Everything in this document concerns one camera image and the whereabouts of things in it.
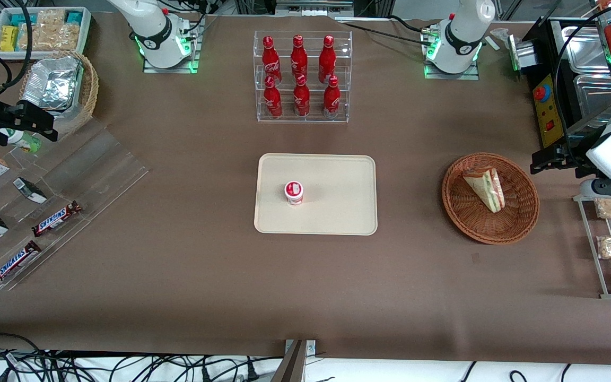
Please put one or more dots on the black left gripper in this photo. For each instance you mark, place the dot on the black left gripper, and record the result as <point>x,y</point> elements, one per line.
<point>572,157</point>

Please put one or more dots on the green white small bottle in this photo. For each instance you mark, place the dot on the green white small bottle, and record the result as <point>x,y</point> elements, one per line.
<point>25,141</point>

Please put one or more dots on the beige plastic tray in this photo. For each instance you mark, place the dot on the beige plastic tray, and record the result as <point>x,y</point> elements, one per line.
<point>337,201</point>

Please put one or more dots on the aluminium arm base plate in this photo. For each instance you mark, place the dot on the aluminium arm base plate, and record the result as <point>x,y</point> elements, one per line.
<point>195,48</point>
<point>451,75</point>

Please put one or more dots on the red white yogurt cup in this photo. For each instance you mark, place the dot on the red white yogurt cup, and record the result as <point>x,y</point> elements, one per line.
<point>294,192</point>

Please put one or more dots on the clear acrylic display shelf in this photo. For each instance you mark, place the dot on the clear acrylic display shelf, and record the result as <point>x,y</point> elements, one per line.
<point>98,170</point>

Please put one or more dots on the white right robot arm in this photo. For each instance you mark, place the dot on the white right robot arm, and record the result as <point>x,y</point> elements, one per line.
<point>151,26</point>

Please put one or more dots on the red cola bottle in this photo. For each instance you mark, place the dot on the red cola bottle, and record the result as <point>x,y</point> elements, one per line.
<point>331,101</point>
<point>270,58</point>
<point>301,100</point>
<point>272,101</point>
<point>327,58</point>
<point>298,57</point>

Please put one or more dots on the cracker bags in bin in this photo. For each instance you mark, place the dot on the cracker bags in bin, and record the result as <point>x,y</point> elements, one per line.
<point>51,34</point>

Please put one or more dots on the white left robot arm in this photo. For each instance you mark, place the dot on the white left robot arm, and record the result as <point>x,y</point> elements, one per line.
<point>459,32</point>

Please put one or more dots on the brown Snickers bar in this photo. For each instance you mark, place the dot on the brown Snickers bar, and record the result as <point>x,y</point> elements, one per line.
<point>56,218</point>
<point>15,263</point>

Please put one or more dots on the triangle sandwich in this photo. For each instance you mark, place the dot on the triangle sandwich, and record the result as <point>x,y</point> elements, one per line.
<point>488,185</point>

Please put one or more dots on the grey metal camera post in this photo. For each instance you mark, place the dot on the grey metal camera post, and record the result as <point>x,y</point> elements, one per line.
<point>292,366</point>

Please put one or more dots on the silver foil container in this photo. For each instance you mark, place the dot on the silver foil container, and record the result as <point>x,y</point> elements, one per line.
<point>51,85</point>

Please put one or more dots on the black hot food case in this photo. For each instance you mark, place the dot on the black hot food case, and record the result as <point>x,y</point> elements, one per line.
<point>549,106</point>

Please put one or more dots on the brown wicker basket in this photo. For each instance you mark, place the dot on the brown wicker basket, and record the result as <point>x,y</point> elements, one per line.
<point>470,217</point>

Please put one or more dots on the brown table cover sheet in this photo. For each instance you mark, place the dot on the brown table cover sheet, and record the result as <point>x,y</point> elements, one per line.
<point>178,297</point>

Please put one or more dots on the clear acrylic bottle rack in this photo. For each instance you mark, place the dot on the clear acrylic bottle rack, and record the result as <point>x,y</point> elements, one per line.
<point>313,114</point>

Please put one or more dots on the tan wicker basket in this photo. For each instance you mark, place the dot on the tan wicker basket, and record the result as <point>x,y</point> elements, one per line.
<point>89,90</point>

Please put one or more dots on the yellow snack packet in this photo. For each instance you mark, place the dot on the yellow snack packet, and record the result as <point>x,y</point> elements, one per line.
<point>8,38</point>

